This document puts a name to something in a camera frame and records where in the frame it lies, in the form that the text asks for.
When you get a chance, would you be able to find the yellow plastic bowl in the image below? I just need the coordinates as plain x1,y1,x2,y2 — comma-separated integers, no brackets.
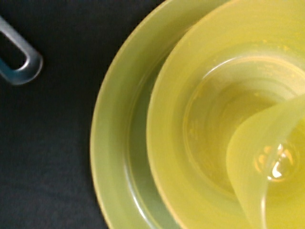
146,0,305,229

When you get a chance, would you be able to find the yellow plastic plate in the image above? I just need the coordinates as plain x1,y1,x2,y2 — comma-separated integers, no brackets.
90,0,222,229

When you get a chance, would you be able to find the black tablecloth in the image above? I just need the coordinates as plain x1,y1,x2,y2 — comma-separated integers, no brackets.
0,0,160,229

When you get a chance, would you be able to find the metal ladle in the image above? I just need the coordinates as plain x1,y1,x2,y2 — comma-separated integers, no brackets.
0,18,43,86

